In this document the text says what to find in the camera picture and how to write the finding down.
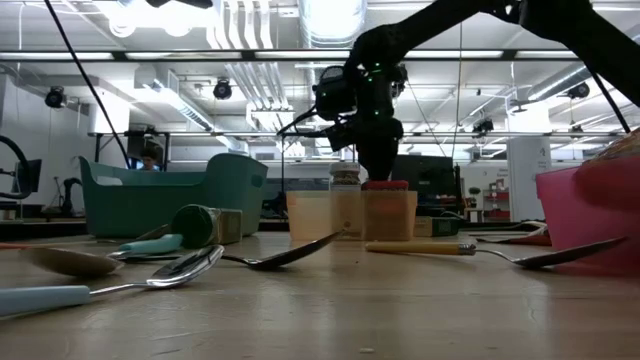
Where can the smoked paprika tin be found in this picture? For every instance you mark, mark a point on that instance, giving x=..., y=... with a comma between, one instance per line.
x=385, y=186

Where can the pink plastic tray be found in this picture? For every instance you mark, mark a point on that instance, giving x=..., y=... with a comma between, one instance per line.
x=565, y=215

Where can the green-label glass spice jar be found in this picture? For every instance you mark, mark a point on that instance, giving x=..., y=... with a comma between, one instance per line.
x=197, y=226

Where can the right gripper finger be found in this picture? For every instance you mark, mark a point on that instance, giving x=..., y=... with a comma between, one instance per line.
x=379, y=165

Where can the white-label bagel spice jar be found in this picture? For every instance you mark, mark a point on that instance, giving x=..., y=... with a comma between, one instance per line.
x=345, y=175

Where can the black background robot arm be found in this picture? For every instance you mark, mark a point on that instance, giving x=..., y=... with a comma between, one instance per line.
x=70, y=192

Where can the green plastic bin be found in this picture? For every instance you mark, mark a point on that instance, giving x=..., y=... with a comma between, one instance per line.
x=175, y=210

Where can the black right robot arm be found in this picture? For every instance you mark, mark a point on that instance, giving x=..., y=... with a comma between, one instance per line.
x=575, y=30

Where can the black computer monitor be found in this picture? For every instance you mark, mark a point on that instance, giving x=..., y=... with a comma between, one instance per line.
x=30, y=175

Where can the black metal spoon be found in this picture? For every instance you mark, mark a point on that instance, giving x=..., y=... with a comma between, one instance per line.
x=280, y=260

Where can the person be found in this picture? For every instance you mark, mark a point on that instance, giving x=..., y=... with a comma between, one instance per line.
x=150, y=159

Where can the large black screen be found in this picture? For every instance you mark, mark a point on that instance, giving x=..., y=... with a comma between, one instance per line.
x=425, y=175

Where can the red storage shelf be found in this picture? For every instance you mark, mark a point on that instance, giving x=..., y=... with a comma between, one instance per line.
x=497, y=214

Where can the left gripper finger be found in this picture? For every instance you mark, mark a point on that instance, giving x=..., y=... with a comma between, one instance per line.
x=180, y=3

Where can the orange translucent plastic bin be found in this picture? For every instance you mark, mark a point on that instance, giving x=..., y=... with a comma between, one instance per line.
x=307, y=215

